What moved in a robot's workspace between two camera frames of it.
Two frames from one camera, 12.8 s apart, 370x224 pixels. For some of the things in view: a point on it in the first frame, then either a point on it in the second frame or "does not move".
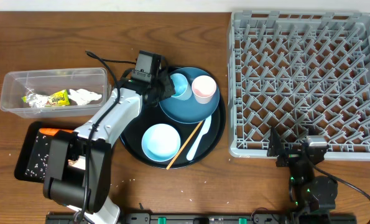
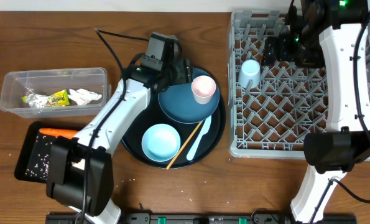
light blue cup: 183,88 → 250,70
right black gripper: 288,155 → 282,42
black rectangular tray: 32,161 does not move
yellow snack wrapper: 58,98 does not move
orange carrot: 51,132 does not move
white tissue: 83,96 does not move
